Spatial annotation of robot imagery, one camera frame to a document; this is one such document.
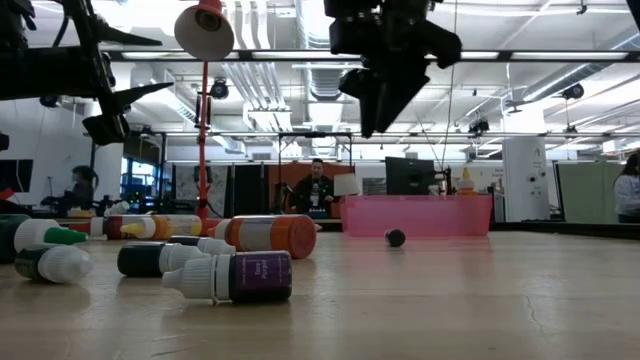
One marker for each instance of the red desk lamp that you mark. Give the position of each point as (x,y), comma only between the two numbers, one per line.
(202,150)

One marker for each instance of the large red dye bottle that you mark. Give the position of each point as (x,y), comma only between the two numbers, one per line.
(111,222)

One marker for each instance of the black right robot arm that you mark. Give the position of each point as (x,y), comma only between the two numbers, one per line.
(636,10)

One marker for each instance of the white lampshade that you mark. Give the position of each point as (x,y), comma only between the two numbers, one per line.
(346,184)

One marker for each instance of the large green dye bottle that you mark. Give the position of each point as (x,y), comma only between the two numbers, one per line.
(30,232)

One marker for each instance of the black partition panel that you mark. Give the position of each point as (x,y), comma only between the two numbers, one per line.
(250,190)

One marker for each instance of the person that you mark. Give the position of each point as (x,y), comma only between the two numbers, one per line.
(312,192)
(629,195)
(80,187)

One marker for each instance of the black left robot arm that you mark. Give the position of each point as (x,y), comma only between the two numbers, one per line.
(12,70)

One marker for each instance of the white building pillar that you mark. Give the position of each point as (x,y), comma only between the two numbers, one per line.
(525,180)

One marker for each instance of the black background workstation frame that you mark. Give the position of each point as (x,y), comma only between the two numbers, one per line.
(91,170)

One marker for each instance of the small dark blue dye bottle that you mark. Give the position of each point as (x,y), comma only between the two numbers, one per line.
(140,260)

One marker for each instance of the black computer monitor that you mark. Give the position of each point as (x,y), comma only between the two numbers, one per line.
(410,175)

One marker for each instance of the small purple dye bottle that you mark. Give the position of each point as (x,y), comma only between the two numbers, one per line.
(260,277)

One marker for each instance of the long black overhead bar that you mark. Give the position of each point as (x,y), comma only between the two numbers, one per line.
(505,55)

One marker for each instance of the pink plastic bin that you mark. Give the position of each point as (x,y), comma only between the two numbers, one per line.
(415,215)

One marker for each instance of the large orange dye bottle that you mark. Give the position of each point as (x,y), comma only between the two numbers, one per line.
(295,237)

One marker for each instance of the black ceiling spotlight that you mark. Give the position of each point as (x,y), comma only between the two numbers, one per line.
(573,91)
(50,102)
(219,90)
(479,126)

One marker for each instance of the black wall screen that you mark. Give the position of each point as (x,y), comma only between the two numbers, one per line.
(15,175)

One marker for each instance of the silver ventilation duct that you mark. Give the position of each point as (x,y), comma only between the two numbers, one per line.
(320,75)

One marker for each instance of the large yellow-capped dye bottle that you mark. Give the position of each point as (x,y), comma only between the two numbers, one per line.
(466,185)
(175,227)

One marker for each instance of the green partition wall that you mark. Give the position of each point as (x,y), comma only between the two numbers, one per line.
(585,195)

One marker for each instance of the small dark green dye bottle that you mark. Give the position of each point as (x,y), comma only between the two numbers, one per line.
(60,262)

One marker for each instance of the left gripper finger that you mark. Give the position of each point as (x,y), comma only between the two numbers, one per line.
(135,37)
(145,96)

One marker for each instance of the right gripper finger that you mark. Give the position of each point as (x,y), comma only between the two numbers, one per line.
(370,110)
(400,95)

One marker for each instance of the orange partition wall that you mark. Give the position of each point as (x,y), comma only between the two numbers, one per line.
(295,172)

